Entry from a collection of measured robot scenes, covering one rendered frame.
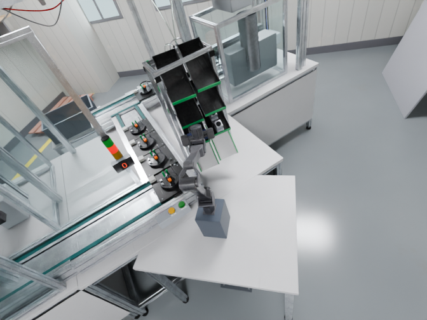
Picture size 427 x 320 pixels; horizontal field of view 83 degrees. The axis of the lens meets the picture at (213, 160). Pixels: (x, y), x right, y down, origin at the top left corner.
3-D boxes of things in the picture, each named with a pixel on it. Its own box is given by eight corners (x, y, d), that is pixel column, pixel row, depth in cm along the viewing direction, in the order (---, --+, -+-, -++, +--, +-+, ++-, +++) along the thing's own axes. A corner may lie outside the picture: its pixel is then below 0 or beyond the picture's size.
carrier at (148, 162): (178, 162, 175) (172, 151, 166) (149, 180, 169) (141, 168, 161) (166, 146, 191) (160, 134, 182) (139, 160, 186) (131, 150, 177)
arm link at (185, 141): (217, 142, 130) (215, 132, 127) (183, 152, 129) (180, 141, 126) (214, 136, 137) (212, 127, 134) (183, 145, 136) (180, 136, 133)
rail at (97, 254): (208, 194, 161) (204, 185, 153) (81, 273, 142) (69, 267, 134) (204, 189, 165) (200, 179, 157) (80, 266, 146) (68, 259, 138)
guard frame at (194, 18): (287, 72, 241) (287, -8, 191) (230, 103, 226) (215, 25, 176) (258, 60, 271) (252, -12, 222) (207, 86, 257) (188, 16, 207)
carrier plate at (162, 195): (194, 185, 158) (193, 183, 156) (161, 204, 152) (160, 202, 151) (179, 164, 174) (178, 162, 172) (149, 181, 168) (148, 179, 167)
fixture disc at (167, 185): (183, 182, 158) (182, 180, 157) (164, 193, 155) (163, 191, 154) (175, 169, 168) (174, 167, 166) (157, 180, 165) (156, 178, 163)
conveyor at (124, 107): (284, 44, 285) (284, 33, 276) (99, 138, 235) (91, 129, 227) (262, 36, 312) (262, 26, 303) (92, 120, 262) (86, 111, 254)
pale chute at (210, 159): (218, 164, 160) (219, 164, 156) (200, 171, 159) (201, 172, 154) (202, 125, 160) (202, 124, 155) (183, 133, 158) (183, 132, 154)
